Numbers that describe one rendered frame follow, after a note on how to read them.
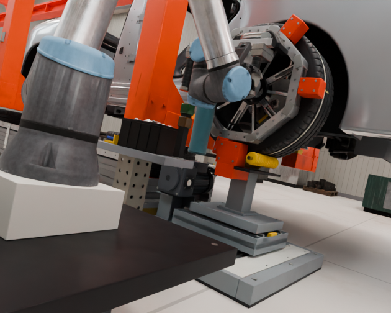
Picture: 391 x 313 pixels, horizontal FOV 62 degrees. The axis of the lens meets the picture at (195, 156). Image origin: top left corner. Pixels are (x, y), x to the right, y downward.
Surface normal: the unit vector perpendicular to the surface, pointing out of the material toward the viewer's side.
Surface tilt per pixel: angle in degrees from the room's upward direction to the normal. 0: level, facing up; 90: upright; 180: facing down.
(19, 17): 90
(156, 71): 90
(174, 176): 90
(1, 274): 0
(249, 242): 90
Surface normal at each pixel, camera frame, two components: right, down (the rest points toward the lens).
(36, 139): -0.01, -0.37
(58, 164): 0.52, -0.25
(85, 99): 0.70, 0.15
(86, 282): 0.20, -0.98
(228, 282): -0.61, -0.11
